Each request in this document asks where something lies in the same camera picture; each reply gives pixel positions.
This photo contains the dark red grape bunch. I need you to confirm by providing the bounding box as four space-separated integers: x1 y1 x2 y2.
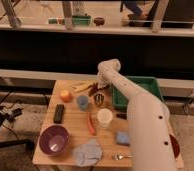
88 83 101 97

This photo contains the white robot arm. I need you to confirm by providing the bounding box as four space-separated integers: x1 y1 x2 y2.
97 59 177 171

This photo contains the dark red bowl on shelf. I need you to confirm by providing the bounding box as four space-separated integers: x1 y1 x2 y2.
93 17 105 26

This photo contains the purple bowl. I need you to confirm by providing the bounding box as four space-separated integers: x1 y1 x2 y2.
39 125 69 156

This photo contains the small metal cup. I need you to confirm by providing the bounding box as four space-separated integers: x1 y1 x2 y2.
94 93 104 106

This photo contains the yellow banana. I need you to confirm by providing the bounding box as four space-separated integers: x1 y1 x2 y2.
72 82 93 92

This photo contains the blue plastic cup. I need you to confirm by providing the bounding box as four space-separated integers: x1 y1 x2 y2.
77 95 89 110

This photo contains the green plastic tray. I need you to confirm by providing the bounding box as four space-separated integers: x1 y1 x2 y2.
112 76 164 111

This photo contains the white paper cup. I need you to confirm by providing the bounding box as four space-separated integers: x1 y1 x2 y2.
97 108 113 128

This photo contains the orange fruit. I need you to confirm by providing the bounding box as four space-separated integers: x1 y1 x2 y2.
60 90 72 102

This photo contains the black remote control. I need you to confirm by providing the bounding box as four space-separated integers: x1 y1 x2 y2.
53 104 65 124

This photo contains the wooden table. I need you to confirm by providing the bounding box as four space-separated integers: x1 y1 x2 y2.
32 79 185 170

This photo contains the blue sponge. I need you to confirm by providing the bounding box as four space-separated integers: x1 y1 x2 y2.
116 131 130 146

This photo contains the grey blue cloth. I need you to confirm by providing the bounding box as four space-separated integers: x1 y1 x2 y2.
72 139 103 167

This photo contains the green box on shelf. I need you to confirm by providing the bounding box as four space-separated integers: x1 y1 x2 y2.
73 15 91 26

